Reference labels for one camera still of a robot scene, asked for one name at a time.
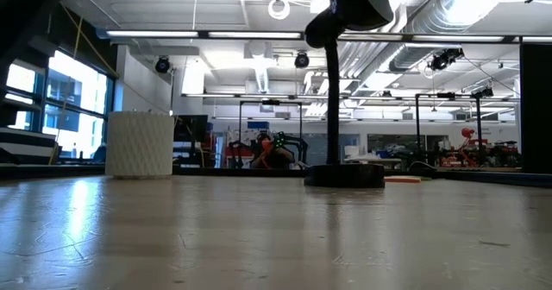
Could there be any black desk lamp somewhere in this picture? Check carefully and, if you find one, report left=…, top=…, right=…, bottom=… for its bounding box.
left=304, top=0, right=394, bottom=190

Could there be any person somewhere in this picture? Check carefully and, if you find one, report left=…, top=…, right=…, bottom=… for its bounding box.
left=249, top=132, right=295, bottom=169

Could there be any black monitor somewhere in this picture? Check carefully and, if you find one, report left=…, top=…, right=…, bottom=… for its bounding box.
left=173, top=114, right=210, bottom=143

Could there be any orange sticky note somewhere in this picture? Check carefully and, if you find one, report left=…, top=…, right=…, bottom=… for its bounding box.
left=383, top=175, right=423, bottom=185

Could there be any white lattice pen cup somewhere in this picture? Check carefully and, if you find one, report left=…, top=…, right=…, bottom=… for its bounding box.
left=104, top=110, right=176, bottom=180

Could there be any black ceiling spotlight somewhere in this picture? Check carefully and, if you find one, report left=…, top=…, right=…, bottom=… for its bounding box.
left=429, top=47, right=465, bottom=72

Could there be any large window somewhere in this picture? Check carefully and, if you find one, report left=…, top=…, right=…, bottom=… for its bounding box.
left=0, top=50, right=116, bottom=161

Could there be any black and white shelf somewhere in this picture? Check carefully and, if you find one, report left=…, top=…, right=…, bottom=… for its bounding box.
left=0, top=95, right=61, bottom=167

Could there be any black upright panel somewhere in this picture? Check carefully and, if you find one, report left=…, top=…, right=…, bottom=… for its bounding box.
left=519, top=42, right=552, bottom=174

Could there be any black tubular rig frame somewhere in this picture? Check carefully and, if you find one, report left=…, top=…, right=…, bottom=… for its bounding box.
left=238, top=98, right=304, bottom=167
left=415, top=86, right=495, bottom=153

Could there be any black ceiling camera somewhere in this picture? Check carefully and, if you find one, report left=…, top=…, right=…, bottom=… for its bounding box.
left=293, top=51, right=311, bottom=70
left=154, top=55, right=172, bottom=74

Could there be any white cable coil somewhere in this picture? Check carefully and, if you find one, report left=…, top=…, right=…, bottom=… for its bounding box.
left=267, top=0, right=292, bottom=21

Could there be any silver ventilation duct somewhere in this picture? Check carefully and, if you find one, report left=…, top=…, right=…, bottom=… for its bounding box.
left=400, top=0, right=488, bottom=35

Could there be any yellow cable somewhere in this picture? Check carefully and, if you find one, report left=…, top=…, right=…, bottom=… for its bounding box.
left=45, top=0, right=120, bottom=166

